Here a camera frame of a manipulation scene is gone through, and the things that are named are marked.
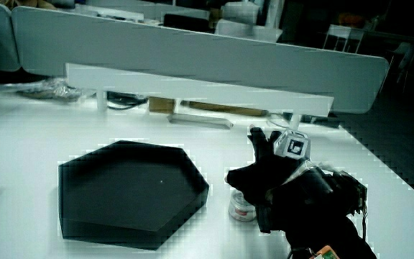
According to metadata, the person's right hand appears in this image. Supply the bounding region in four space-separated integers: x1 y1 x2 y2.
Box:
226 124 369 234

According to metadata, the person's right forearm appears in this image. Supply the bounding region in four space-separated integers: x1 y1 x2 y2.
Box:
284 211 379 259

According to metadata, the white desk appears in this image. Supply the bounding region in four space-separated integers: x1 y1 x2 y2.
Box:
0 81 414 259

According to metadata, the small clear round container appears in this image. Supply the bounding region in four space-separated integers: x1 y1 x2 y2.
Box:
227 189 257 222

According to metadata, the orange and green tag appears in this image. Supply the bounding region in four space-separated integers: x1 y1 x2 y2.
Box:
313 245 341 259

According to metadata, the long wooden stick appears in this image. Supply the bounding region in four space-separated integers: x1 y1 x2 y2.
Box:
180 100 270 117

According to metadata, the flat white stand base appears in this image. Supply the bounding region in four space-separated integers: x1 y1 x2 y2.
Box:
167 113 234 130

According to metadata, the white riser shelf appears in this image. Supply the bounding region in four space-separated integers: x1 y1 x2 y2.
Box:
65 62 335 131

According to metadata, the brown cardboard box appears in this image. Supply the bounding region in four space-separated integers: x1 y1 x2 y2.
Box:
147 96 176 114

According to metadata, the white storage box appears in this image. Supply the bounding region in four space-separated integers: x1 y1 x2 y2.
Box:
215 1 284 43

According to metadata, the black hexagonal tray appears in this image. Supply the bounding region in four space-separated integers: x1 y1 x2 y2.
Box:
57 140 211 251

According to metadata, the long grey partition panel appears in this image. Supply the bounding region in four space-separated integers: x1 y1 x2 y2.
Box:
11 6 390 114

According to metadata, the crumpled clear plastic bag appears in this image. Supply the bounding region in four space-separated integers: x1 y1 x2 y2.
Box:
0 76 97 103

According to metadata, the white frame chair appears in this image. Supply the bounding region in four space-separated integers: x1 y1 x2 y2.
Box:
322 24 366 55

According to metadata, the black cable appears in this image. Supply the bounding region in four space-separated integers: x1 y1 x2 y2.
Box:
106 91 149 111

